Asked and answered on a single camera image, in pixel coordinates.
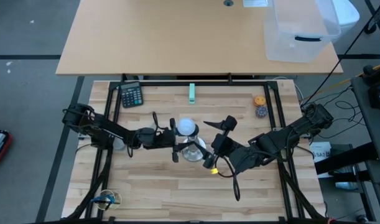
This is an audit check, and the white paper sheet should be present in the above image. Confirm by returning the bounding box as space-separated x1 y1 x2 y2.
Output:
243 0 269 8

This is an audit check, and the clear plastic storage bin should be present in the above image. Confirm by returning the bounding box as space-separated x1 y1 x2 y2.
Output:
263 0 342 63

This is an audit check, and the black aluminium table frame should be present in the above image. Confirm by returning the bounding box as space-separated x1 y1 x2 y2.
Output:
64 78 328 223

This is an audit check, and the tan wooden desk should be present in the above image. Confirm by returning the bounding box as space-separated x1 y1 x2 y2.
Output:
55 0 344 77

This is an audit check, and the black side cart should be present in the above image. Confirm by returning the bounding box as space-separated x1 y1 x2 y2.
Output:
313 60 380 224

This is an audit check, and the white lightbulb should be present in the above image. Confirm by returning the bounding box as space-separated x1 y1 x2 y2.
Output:
177 117 197 137

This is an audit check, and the black desk calculator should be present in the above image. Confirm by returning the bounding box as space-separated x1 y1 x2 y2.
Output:
119 81 145 109

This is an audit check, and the white labelled box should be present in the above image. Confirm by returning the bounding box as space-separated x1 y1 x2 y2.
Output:
309 141 333 162

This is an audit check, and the silver metal table lamp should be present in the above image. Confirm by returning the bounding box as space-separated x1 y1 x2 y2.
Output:
181 123 207 162

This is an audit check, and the white plastic chair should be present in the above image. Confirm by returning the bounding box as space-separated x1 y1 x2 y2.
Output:
331 0 361 34

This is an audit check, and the red-edged case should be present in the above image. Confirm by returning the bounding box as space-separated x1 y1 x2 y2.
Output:
0 128 14 170

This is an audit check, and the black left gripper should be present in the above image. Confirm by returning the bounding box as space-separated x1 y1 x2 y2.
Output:
136 117 194 163

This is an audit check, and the orange patterned disc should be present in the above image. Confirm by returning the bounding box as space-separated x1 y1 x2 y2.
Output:
253 95 267 108

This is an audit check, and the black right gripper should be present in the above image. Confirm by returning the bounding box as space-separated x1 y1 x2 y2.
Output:
186 115 240 169

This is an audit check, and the purple patterned disc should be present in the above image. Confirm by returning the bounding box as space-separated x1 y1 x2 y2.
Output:
255 105 269 119

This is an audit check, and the glass jar with blue tool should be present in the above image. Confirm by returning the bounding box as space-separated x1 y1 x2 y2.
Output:
94 189 123 212

